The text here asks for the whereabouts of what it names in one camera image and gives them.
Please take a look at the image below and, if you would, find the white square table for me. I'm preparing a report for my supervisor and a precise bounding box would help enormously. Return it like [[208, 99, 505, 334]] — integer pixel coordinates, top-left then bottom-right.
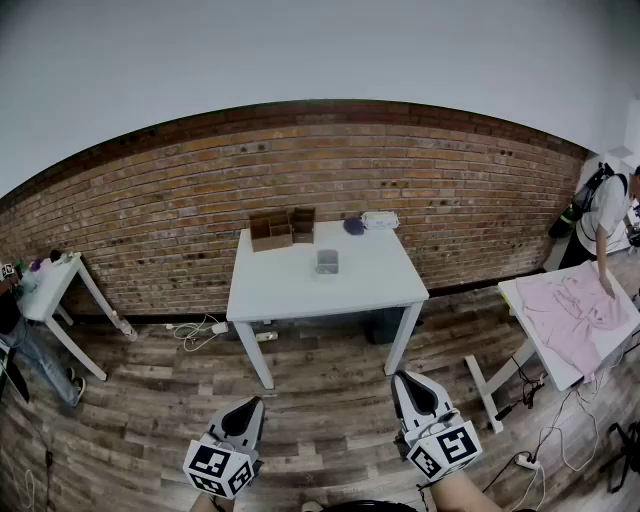
[[225, 219, 430, 391]]

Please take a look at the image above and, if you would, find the person's black shirt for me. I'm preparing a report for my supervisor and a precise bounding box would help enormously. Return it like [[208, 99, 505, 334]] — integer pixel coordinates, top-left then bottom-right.
[[344, 498, 419, 512]]

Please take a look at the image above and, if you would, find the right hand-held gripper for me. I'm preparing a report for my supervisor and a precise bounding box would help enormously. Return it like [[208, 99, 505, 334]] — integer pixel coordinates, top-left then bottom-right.
[[391, 369, 484, 484]]

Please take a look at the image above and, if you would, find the black stand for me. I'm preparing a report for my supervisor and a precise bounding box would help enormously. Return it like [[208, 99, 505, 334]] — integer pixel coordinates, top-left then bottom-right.
[[599, 422, 640, 494]]

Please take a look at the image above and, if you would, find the person's left forearm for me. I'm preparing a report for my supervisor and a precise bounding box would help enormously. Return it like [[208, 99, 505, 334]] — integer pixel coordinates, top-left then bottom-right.
[[188, 490, 236, 512]]

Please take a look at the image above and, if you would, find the white charger with cable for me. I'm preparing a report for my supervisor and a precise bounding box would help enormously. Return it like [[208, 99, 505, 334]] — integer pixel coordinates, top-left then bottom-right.
[[166, 313, 229, 351]]

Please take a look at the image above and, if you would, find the white table with pink cloth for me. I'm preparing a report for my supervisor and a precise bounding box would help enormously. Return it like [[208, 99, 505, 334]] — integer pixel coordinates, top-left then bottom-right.
[[464, 259, 640, 434]]

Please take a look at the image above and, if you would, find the pink cloth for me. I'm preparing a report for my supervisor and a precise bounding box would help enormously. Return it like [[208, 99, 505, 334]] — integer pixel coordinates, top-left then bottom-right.
[[514, 263, 632, 381]]

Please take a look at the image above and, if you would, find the white side table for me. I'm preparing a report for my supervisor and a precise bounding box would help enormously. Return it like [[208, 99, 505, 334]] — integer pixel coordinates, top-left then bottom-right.
[[19, 252, 109, 382]]

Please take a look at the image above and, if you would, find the large wooden compartment organizer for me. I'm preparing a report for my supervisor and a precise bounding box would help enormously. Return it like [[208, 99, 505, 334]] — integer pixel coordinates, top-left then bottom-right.
[[248, 209, 295, 253]]

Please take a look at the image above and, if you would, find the grey plastic container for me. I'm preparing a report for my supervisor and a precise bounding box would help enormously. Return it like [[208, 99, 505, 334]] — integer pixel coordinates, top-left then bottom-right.
[[315, 248, 340, 276]]

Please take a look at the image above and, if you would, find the small wooden organizer box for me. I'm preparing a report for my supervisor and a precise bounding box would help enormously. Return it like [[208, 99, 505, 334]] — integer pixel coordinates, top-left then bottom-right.
[[291, 206, 317, 245]]

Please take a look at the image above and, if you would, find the person's right forearm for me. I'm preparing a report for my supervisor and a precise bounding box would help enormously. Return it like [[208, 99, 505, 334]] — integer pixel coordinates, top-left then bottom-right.
[[429, 469, 495, 512]]

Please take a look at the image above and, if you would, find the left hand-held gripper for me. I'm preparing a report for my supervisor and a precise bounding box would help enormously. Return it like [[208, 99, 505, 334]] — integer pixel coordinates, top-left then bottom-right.
[[182, 395, 266, 500]]

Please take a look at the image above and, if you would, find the black bin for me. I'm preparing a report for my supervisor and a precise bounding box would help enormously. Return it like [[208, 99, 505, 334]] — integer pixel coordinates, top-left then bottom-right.
[[368, 308, 406, 345]]

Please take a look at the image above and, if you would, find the white tissue packet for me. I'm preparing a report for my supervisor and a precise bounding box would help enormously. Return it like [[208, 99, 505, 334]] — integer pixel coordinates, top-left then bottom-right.
[[360, 211, 400, 231]]

